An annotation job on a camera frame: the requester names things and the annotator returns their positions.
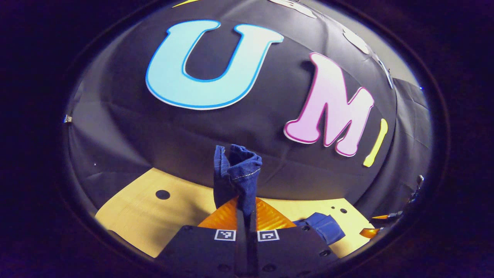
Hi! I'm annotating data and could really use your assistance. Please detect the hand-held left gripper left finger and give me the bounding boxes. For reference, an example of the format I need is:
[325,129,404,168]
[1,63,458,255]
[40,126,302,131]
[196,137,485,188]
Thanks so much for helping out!
[156,196,248,277]

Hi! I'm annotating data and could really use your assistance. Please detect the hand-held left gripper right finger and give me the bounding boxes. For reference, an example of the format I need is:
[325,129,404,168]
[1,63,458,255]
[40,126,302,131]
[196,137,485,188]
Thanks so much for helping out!
[247,197,341,277]

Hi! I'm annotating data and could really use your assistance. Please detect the blue jeans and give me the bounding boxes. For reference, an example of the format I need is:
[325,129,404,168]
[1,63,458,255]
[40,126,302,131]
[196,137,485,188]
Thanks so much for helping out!
[213,144,346,246]

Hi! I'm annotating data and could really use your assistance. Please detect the black backdrop cloth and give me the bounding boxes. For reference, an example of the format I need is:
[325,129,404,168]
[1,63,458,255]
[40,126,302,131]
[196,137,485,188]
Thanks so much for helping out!
[64,0,433,234]

